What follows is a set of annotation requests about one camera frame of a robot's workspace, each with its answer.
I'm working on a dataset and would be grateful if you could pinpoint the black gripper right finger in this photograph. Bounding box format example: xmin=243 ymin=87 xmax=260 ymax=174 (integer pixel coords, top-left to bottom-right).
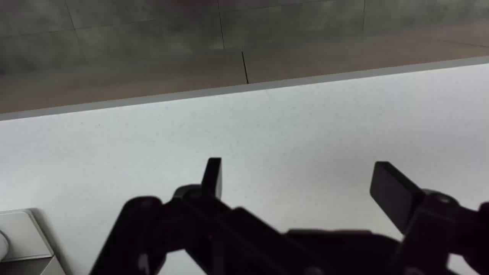
xmin=368 ymin=160 xmax=489 ymax=275

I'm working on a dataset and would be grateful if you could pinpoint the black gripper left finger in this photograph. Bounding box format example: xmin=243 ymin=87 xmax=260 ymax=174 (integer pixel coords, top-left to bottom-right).
xmin=88 ymin=156 xmax=327 ymax=275

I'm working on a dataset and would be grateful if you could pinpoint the white coffee machine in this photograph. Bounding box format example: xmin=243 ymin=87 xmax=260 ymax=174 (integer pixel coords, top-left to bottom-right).
xmin=0 ymin=208 xmax=69 ymax=275

